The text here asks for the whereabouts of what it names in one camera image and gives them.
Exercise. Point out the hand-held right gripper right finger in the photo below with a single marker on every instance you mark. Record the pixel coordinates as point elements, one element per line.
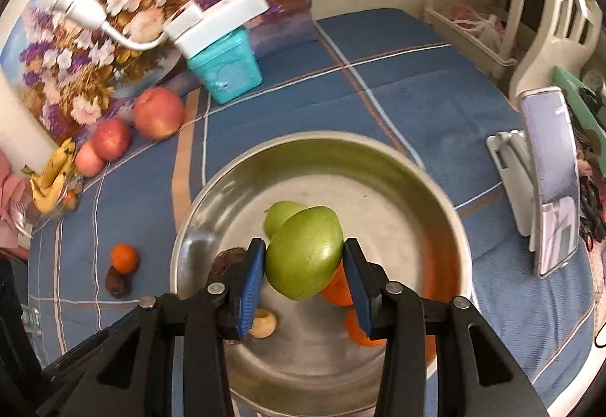
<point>357,289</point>

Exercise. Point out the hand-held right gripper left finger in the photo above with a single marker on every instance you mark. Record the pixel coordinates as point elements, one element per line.
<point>251,289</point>

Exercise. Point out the orange tangerine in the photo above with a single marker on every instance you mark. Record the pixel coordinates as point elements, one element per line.
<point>338,291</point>
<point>351,329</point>
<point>124,258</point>

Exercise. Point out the brown longan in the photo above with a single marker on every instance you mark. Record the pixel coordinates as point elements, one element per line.
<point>263,323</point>

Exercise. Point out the round dried red date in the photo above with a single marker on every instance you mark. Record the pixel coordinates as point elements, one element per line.
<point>225,263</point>

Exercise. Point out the green jujube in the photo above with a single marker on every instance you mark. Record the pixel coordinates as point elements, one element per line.
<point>303,256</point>
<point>279,218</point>

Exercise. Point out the stainless steel plate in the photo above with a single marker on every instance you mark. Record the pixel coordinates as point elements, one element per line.
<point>402,218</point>

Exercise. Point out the long dried red date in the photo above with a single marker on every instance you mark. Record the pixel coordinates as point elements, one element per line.
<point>116,285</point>

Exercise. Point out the glass bowl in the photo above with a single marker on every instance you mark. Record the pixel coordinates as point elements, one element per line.
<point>28,218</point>

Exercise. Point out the tiny orange fruit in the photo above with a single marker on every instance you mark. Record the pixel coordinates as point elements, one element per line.
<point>70,199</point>

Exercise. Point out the bunch of bananas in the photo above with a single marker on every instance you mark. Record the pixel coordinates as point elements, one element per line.
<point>52,175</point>

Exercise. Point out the white phone stand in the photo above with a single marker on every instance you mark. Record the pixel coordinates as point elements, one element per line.
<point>511,171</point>

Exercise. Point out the pale orange apple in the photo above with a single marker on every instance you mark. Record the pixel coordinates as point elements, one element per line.
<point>88,160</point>

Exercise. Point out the large red apple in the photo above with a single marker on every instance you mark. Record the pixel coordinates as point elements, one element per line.
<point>158,113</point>

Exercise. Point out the medium red apple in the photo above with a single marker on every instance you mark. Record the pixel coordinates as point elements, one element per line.
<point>111,138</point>

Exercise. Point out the blue plaid tablecloth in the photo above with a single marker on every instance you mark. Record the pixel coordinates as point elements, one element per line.
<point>426,90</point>

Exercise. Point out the teal house-shaped box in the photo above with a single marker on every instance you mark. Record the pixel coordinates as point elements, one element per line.
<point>227,66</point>

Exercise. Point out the smartphone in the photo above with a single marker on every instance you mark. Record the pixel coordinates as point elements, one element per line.
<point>554,147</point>

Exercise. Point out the dark hair accessories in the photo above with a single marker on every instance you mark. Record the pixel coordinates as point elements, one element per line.
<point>592,208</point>

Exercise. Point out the white power strip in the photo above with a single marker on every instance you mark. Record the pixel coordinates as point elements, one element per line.
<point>222,17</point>

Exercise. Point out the mint green board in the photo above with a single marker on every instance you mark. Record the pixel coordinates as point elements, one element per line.
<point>573,100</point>

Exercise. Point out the plastic bag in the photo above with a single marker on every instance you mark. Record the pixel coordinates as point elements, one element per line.
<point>473,21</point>

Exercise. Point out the white gooseneck lamp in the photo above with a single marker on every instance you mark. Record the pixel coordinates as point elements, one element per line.
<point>71,2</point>

